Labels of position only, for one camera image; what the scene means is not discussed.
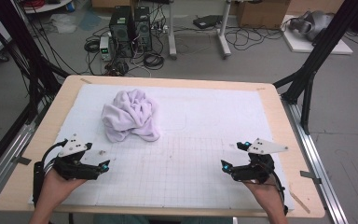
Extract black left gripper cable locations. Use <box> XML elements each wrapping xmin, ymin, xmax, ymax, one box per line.
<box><xmin>40</xmin><ymin>139</ymin><xmax>69</xmax><ymax>169</ymax></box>

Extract loose black floor cables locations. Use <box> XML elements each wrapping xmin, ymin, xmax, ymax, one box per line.
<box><xmin>225</xmin><ymin>26</ymin><xmax>285</xmax><ymax>51</ymax></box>

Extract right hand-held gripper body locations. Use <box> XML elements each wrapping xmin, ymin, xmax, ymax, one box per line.
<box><xmin>229</xmin><ymin>137</ymin><xmax>289</xmax><ymax>185</ymax></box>

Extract black left forearm strap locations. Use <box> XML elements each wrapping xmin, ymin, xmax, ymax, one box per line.
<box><xmin>32</xmin><ymin>161</ymin><xmax>45</xmax><ymax>208</ymax></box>

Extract black flat box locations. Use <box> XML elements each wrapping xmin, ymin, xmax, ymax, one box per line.
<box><xmin>193</xmin><ymin>14</ymin><xmax>224</xmax><ymax>30</ymax></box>

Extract clear plastic sheet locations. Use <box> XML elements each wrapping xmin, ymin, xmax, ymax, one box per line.
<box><xmin>48</xmin><ymin>13</ymin><xmax>78</xmax><ymax>35</ymax></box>

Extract aluminium rail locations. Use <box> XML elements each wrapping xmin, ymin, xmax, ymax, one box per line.
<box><xmin>0</xmin><ymin>102</ymin><xmax>52</xmax><ymax>213</ymax></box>
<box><xmin>281</xmin><ymin>96</ymin><xmax>351</xmax><ymax>224</ymax></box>

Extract grey tape piece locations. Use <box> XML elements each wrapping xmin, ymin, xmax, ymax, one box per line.
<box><xmin>299</xmin><ymin>170</ymin><xmax>323</xmax><ymax>185</ymax></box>

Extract low cardboard box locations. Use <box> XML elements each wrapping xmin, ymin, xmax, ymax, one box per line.
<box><xmin>90</xmin><ymin>0</ymin><xmax>138</xmax><ymax>9</ymax></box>

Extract thin wooden stick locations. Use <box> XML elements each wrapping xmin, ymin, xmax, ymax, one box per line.
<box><xmin>288</xmin><ymin>189</ymin><xmax>311</xmax><ymax>215</ymax></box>

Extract small coiled black cable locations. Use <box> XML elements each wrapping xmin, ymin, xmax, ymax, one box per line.
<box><xmin>83</xmin><ymin>38</ymin><xmax>101</xmax><ymax>53</ymax></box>

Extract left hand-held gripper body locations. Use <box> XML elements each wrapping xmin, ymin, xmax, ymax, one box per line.
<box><xmin>51</xmin><ymin>133</ymin><xmax>102</xmax><ymax>181</ymax></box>

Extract pale pink towel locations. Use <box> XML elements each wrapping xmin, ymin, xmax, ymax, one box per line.
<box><xmin>101</xmin><ymin>89</ymin><xmax>161</xmax><ymax>144</ymax></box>

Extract person's right hand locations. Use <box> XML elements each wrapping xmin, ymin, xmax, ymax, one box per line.
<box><xmin>243</xmin><ymin>174</ymin><xmax>288</xmax><ymax>207</ymax></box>

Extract white grid mat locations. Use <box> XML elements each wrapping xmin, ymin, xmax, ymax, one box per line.
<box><xmin>27</xmin><ymin>83</ymin><xmax>296</xmax><ymax>212</ymax></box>

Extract person's left hand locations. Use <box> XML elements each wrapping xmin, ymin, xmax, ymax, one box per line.
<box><xmin>41</xmin><ymin>169</ymin><xmax>88</xmax><ymax>203</ymax></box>

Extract white power supply unit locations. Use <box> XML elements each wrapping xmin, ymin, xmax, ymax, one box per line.
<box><xmin>99</xmin><ymin>35</ymin><xmax>115</xmax><ymax>62</ymax></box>

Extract black computer tower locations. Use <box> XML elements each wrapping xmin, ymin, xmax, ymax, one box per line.
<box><xmin>109</xmin><ymin>5</ymin><xmax>134</xmax><ymax>59</ymax></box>
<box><xmin>133</xmin><ymin>6</ymin><xmax>153</xmax><ymax>52</ymax></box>

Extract black tape piece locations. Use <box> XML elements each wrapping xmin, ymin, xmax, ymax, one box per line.
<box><xmin>12</xmin><ymin>156</ymin><xmax>33</xmax><ymax>166</ymax></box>

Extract white stand leg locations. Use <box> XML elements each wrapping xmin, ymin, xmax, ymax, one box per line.
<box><xmin>217</xmin><ymin>0</ymin><xmax>232</xmax><ymax>60</ymax></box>
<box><xmin>167</xmin><ymin>0</ymin><xmax>178</xmax><ymax>60</ymax></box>

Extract white floor board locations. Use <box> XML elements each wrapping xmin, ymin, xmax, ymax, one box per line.
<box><xmin>282</xmin><ymin>14</ymin><xmax>354</xmax><ymax>56</ymax></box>

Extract large cardboard box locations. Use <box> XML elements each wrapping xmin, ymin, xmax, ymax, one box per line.
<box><xmin>236</xmin><ymin>0</ymin><xmax>292</xmax><ymax>30</ymax></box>

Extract grey rounded device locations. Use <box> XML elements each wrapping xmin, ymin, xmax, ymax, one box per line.
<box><xmin>288</xmin><ymin>9</ymin><xmax>335</xmax><ymax>42</ymax></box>

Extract white round table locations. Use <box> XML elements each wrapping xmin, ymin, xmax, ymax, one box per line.
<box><xmin>21</xmin><ymin>0</ymin><xmax>74</xmax><ymax>15</ymax></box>

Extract black metal frame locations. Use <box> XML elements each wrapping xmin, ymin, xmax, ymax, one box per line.
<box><xmin>0</xmin><ymin>0</ymin><xmax>71</xmax><ymax>125</ymax></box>
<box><xmin>273</xmin><ymin>0</ymin><xmax>358</xmax><ymax>135</ymax></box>

